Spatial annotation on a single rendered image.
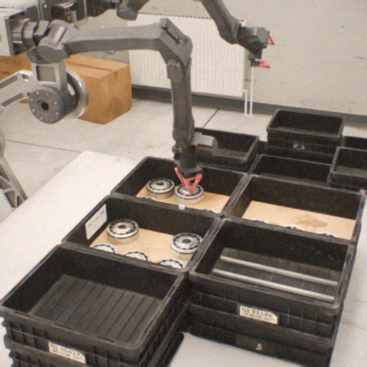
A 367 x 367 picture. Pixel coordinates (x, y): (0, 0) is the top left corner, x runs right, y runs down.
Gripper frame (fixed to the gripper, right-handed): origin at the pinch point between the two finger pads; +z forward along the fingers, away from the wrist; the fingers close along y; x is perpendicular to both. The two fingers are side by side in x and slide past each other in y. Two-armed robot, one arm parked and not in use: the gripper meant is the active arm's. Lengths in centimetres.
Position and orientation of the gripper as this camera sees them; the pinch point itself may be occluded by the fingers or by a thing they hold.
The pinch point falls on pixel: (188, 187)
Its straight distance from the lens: 205.8
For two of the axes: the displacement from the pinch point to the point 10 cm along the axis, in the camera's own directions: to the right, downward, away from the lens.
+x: -9.2, 2.1, -3.3
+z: 0.2, 8.7, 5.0
